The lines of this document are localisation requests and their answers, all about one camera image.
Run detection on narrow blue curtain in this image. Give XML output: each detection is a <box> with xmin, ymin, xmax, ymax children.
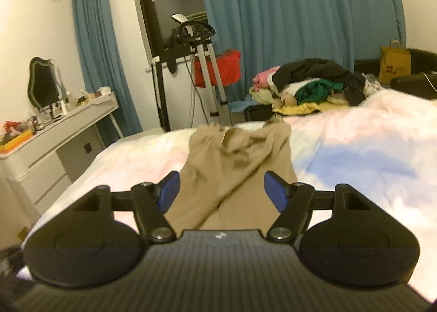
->
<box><xmin>70</xmin><ymin>0</ymin><xmax>143</xmax><ymax>136</ymax></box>

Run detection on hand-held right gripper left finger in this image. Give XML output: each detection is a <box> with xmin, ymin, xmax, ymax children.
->
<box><xmin>73</xmin><ymin>171</ymin><xmax>180</xmax><ymax>243</ymax></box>

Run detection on red cloth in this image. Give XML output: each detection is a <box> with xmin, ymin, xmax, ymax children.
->
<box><xmin>194</xmin><ymin>49</ymin><xmax>241</xmax><ymax>88</ymax></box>

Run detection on red items in tray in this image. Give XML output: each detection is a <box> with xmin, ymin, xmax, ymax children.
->
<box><xmin>3</xmin><ymin>120</ymin><xmax>27</xmax><ymax>136</ymax></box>

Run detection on black bag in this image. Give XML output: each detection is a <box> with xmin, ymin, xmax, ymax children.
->
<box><xmin>244</xmin><ymin>105</ymin><xmax>274</xmax><ymax>121</ymax></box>

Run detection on black sofa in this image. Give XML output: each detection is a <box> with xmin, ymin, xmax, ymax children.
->
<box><xmin>354</xmin><ymin>47</ymin><xmax>437</xmax><ymax>101</ymax></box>

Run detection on group of cosmetic bottles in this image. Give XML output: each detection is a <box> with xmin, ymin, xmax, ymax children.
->
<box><xmin>34</xmin><ymin>88</ymin><xmax>90</xmax><ymax>129</ymax></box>

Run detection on pink garment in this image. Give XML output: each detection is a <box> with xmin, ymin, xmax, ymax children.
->
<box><xmin>253</xmin><ymin>66</ymin><xmax>281</xmax><ymax>90</ymax></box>

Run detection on khaki pants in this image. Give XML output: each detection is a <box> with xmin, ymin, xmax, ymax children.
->
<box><xmin>164</xmin><ymin>123</ymin><xmax>299</xmax><ymax>231</ymax></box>

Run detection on pale yellow garment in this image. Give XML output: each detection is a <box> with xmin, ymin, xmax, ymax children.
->
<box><xmin>249</xmin><ymin>88</ymin><xmax>324</xmax><ymax>117</ymax></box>

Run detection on white charging cable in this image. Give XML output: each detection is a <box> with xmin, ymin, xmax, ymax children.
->
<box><xmin>421</xmin><ymin>71</ymin><xmax>437</xmax><ymax>93</ymax></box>

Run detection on standing garment steamer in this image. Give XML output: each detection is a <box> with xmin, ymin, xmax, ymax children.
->
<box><xmin>165</xmin><ymin>13</ymin><xmax>233</xmax><ymax>127</ymax></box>

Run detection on white vanity desk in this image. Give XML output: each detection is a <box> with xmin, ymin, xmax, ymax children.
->
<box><xmin>0</xmin><ymin>91</ymin><xmax>124</xmax><ymax>241</ymax></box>

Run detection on wavy vanity mirror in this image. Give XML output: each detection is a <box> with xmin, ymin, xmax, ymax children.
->
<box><xmin>29</xmin><ymin>57</ymin><xmax>65</xmax><ymax>110</ymax></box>

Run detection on orange tray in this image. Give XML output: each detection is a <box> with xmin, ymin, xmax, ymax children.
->
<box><xmin>0</xmin><ymin>129</ymin><xmax>34</xmax><ymax>154</ymax></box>

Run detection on wide blue curtain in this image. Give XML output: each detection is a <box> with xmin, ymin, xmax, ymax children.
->
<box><xmin>195</xmin><ymin>0</ymin><xmax>407</xmax><ymax>115</ymax></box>

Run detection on black garment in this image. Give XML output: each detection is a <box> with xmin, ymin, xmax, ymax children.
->
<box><xmin>273</xmin><ymin>58</ymin><xmax>366</xmax><ymax>95</ymax></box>

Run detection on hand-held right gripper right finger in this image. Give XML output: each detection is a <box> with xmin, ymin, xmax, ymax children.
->
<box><xmin>264</xmin><ymin>170</ymin><xmax>373</xmax><ymax>242</ymax></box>

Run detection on dark framed window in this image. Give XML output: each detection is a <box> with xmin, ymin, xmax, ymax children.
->
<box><xmin>131</xmin><ymin>0</ymin><xmax>207</xmax><ymax>62</ymax></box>

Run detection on green garment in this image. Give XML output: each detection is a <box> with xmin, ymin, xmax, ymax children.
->
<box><xmin>294</xmin><ymin>79</ymin><xmax>344</xmax><ymax>103</ymax></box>

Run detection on yellow paper bag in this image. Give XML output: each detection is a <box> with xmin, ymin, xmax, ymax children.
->
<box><xmin>380</xmin><ymin>39</ymin><xmax>412</xmax><ymax>85</ymax></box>

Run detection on white pink bed blanket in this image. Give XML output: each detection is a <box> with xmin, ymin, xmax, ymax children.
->
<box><xmin>25</xmin><ymin>88</ymin><xmax>437</xmax><ymax>299</ymax></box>

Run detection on white cabinet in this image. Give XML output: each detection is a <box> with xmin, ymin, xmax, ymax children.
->
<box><xmin>152</xmin><ymin>55</ymin><xmax>198</xmax><ymax>132</ymax></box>

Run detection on dark patterned garment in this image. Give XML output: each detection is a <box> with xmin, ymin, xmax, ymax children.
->
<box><xmin>342</xmin><ymin>73</ymin><xmax>368</xmax><ymax>107</ymax></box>

